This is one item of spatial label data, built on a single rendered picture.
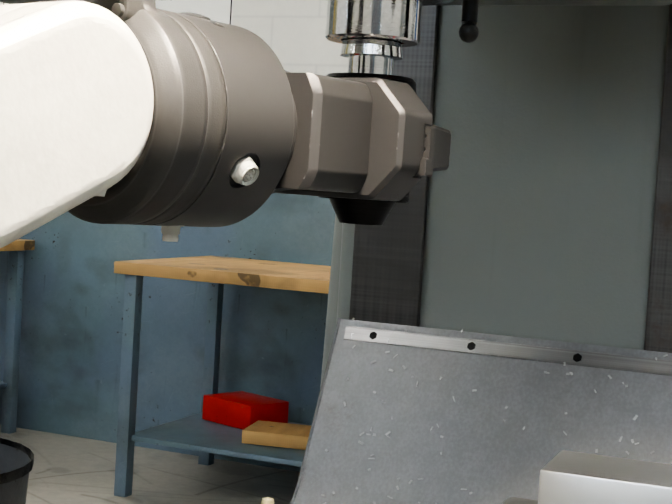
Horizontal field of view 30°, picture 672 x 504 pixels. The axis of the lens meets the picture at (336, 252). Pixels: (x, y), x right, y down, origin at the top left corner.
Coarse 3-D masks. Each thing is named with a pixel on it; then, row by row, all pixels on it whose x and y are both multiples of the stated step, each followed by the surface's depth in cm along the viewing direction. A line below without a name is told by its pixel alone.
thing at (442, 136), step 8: (440, 128) 63; (440, 136) 63; (448, 136) 63; (440, 144) 63; (448, 144) 63; (440, 152) 63; (448, 152) 63; (440, 160) 63; (448, 160) 64; (440, 168) 63
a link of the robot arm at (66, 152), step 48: (0, 48) 38; (48, 48) 40; (96, 48) 41; (0, 96) 39; (48, 96) 40; (96, 96) 42; (144, 96) 43; (0, 144) 39; (48, 144) 40; (96, 144) 42; (144, 144) 44; (0, 192) 39; (48, 192) 40; (96, 192) 42; (0, 240) 39
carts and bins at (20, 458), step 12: (0, 444) 266; (12, 444) 264; (0, 456) 265; (12, 456) 263; (24, 456) 258; (0, 468) 265; (12, 468) 263; (24, 468) 243; (0, 480) 236; (12, 480) 239; (24, 480) 246; (0, 492) 237; (12, 492) 241; (24, 492) 247
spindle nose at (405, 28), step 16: (336, 0) 61; (352, 0) 61; (368, 0) 61; (384, 0) 61; (400, 0) 61; (416, 0) 62; (336, 16) 61; (352, 16) 61; (368, 16) 61; (384, 16) 61; (400, 16) 61; (416, 16) 62; (336, 32) 61; (352, 32) 61; (368, 32) 61; (384, 32) 61; (400, 32) 61; (416, 32) 62
